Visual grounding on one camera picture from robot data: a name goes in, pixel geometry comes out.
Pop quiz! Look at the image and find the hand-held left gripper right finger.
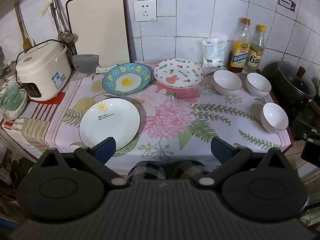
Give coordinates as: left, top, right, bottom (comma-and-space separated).
197, 137, 288, 188

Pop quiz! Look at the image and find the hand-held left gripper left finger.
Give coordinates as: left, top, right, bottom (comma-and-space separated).
37, 137, 130, 188

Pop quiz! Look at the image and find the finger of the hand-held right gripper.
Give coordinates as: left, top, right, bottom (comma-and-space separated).
301, 137, 320, 163

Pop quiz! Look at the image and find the white plate with sun print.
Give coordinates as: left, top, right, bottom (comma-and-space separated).
79, 98, 141, 152

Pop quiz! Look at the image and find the white bowl with dark rim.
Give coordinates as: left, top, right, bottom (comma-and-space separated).
212, 69, 243, 96
246, 72, 272, 97
260, 102, 290, 134

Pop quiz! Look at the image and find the blue plate with egg print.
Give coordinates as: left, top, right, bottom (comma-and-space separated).
102, 62, 152, 96

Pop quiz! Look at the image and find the white plate with rabbit print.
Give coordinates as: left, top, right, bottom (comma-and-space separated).
153, 58, 204, 89

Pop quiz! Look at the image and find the black gas stove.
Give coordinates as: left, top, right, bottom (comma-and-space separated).
282, 100, 320, 145

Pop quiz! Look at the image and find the plaid fuzzy slipper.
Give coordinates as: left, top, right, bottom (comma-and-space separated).
127, 160, 167, 180
174, 160, 205, 179

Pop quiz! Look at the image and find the floral tablecloth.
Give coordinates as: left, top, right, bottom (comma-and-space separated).
49, 61, 293, 173

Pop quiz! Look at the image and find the black cooking pot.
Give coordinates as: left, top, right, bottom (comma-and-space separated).
261, 61, 320, 115

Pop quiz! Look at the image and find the glass pot lid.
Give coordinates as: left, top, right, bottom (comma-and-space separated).
276, 62, 317, 97

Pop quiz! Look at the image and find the striped cloth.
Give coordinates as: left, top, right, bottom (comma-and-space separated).
1, 97, 67, 153

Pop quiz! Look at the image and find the white seasoning bag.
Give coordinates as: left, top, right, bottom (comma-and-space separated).
201, 39, 218, 68
216, 37, 228, 67

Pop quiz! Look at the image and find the vinegar bottle with yellow cap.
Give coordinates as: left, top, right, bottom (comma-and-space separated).
245, 24, 266, 72

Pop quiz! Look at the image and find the cooking oil bottle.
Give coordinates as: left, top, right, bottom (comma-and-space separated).
227, 17, 252, 73

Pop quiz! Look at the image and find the white rice cooker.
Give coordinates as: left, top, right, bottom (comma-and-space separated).
15, 39, 72, 102

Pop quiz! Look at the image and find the green plastic colander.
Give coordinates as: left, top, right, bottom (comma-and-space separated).
0, 84, 27, 111

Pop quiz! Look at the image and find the white cutting board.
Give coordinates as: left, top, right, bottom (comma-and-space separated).
66, 0, 131, 67

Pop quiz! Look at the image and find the wooden spatula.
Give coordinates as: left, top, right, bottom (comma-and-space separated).
14, 3, 36, 53

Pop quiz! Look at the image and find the metal ladle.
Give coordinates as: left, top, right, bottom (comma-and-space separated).
50, 0, 78, 43

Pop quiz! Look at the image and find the cleaver with white handle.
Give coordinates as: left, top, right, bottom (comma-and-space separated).
72, 54, 120, 75

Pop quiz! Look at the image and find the white wall socket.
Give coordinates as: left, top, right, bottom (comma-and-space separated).
134, 0, 157, 22

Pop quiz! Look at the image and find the wall sticker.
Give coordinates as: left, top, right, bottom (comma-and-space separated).
278, 0, 298, 12

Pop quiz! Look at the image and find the white-handled utensil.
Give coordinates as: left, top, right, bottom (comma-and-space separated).
41, 0, 54, 17

